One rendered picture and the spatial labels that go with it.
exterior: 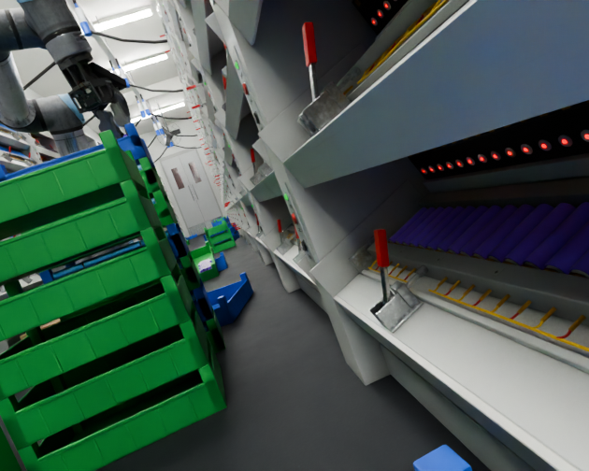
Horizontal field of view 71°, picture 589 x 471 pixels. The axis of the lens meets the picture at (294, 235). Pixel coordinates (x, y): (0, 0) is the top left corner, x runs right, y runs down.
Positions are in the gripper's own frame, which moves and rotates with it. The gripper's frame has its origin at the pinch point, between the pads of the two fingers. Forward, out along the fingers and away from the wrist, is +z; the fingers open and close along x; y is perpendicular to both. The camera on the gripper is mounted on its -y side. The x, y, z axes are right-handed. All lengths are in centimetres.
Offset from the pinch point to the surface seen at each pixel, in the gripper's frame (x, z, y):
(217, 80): 20.6, -2.9, -23.6
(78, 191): 18, 5, 47
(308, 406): 41, 44, 58
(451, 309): 64, 24, 71
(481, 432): 63, 36, 73
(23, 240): 10, 8, 53
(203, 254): -63, 76, -103
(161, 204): 10.6, 16.7, 18.4
